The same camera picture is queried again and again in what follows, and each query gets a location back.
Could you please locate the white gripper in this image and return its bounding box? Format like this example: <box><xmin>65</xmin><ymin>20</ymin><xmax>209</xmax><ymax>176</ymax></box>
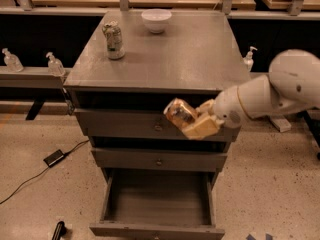
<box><xmin>182</xmin><ymin>86</ymin><xmax>248</xmax><ymax>140</ymax></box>

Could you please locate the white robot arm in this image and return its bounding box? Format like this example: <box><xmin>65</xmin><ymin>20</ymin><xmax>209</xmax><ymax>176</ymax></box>
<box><xmin>183</xmin><ymin>49</ymin><xmax>320</xmax><ymax>140</ymax></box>

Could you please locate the grey top drawer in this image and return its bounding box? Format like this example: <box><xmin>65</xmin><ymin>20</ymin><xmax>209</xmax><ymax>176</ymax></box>
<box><xmin>73</xmin><ymin>107</ymin><xmax>242</xmax><ymax>143</ymax></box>

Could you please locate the grey wooden drawer cabinet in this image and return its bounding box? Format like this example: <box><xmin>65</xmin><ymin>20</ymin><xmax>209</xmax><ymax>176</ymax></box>
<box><xmin>63</xmin><ymin>9</ymin><xmax>256</xmax><ymax>185</ymax></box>

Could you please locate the grey middle drawer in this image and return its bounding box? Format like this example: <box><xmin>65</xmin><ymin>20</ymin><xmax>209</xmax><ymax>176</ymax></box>
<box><xmin>92</xmin><ymin>148</ymin><xmax>227</xmax><ymax>172</ymax></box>

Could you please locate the grey open bottom drawer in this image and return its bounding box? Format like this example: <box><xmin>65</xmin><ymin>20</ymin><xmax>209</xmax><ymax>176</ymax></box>
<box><xmin>90</xmin><ymin>169</ymin><xmax>225</xmax><ymax>240</ymax></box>

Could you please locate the clear pump bottle right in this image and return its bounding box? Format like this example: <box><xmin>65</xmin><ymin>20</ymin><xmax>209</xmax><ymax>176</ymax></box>
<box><xmin>243</xmin><ymin>46</ymin><xmax>257</xmax><ymax>71</ymax></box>

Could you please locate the clear pump bottle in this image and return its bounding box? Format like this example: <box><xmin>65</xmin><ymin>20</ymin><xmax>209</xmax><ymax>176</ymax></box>
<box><xmin>2</xmin><ymin>48</ymin><xmax>24</xmax><ymax>72</ymax></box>
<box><xmin>243</xmin><ymin>46</ymin><xmax>257</xmax><ymax>71</ymax></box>
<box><xmin>46</xmin><ymin>52</ymin><xmax>66</xmax><ymax>77</ymax></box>

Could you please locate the white ceramic bowl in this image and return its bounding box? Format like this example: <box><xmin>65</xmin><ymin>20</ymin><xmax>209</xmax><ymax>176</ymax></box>
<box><xmin>141</xmin><ymin>9</ymin><xmax>172</xmax><ymax>34</ymax></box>

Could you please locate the black power adapter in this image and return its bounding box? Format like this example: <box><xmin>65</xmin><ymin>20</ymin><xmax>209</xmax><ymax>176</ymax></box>
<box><xmin>43</xmin><ymin>150</ymin><xmax>64</xmax><ymax>168</ymax></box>

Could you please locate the black cylindrical object on floor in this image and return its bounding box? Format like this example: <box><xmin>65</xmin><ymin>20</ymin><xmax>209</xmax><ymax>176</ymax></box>
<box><xmin>51</xmin><ymin>221</ymin><xmax>67</xmax><ymax>240</ymax></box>

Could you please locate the clear pump bottle far left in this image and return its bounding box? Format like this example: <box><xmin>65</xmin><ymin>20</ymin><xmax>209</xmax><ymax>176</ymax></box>
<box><xmin>2</xmin><ymin>48</ymin><xmax>24</xmax><ymax>72</ymax></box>

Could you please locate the black power cable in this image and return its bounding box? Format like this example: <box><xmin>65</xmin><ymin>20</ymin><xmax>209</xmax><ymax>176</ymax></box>
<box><xmin>0</xmin><ymin>139</ymin><xmax>90</xmax><ymax>206</ymax></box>

